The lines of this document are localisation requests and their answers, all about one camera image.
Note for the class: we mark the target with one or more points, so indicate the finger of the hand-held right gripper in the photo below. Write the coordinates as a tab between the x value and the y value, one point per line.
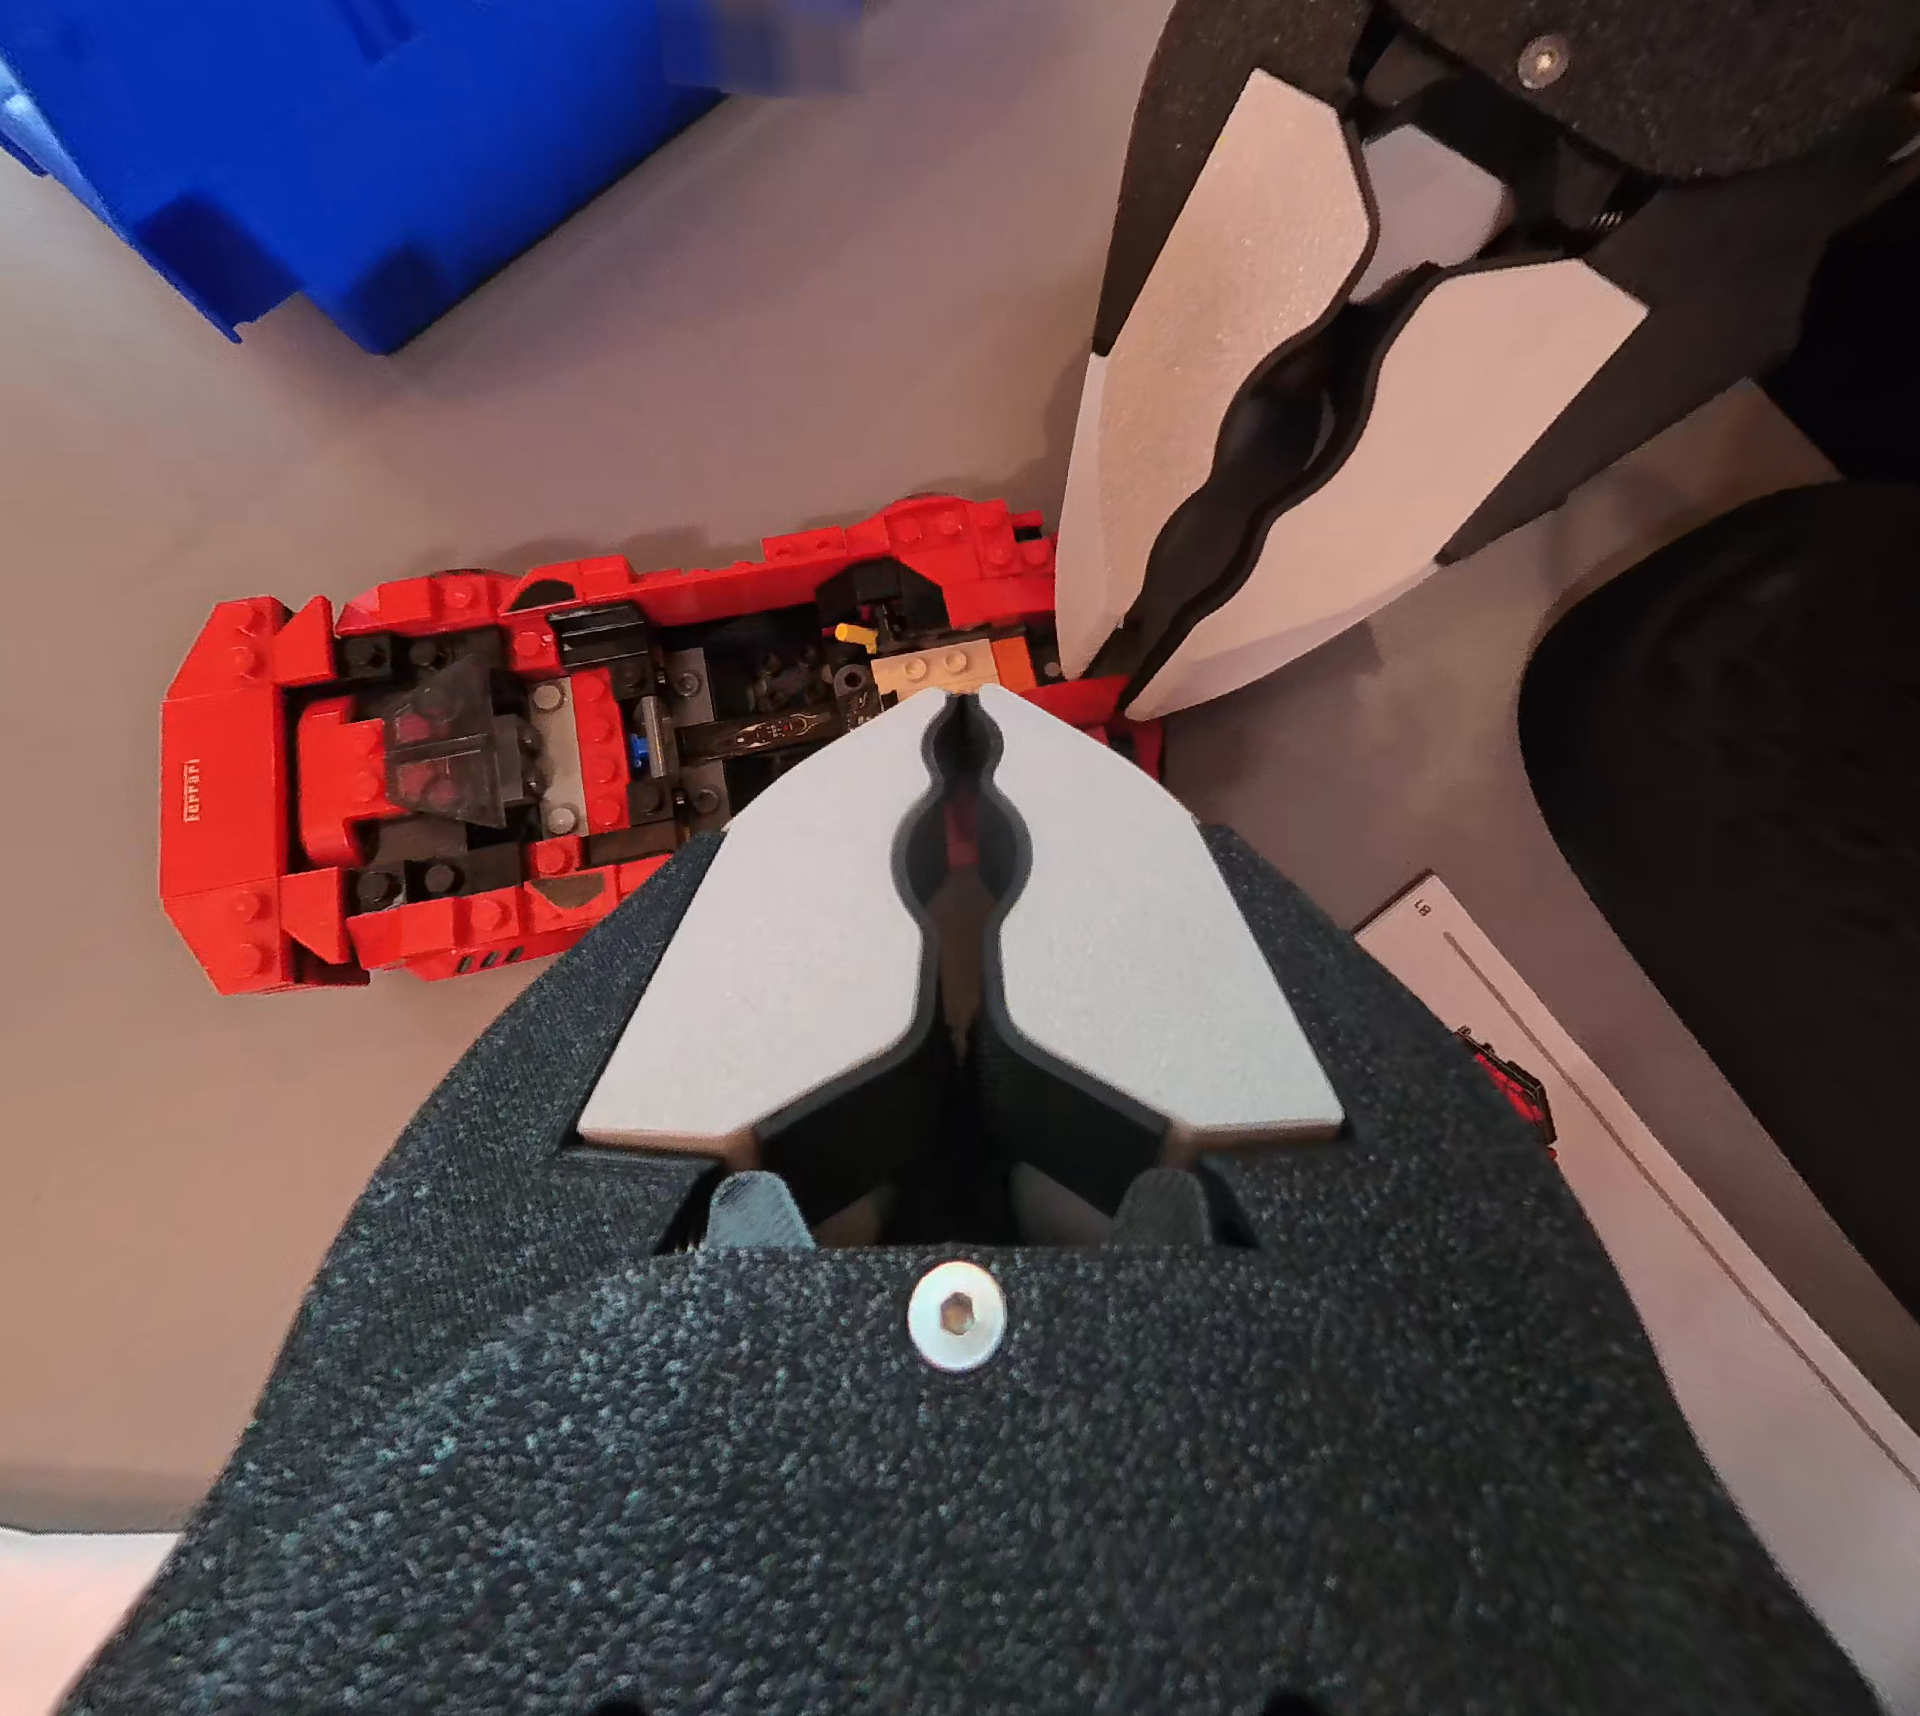
1200	321
1443	428

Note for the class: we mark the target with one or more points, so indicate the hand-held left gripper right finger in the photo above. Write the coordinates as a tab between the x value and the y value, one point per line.
1172	995

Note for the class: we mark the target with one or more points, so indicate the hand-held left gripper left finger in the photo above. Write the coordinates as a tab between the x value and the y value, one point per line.
750	995

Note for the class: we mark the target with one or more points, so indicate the red toy brick car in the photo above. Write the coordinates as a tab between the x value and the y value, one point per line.
224	772

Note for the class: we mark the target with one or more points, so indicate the blue plastic bin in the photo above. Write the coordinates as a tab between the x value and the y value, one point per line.
375	22

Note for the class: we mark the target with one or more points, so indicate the white building instruction booklet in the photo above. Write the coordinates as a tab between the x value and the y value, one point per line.
1514	981

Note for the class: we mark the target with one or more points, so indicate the black mesh chair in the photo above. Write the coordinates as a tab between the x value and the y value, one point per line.
1770	845

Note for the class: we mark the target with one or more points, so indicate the white printed paper bag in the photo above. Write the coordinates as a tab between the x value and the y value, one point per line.
59	1625

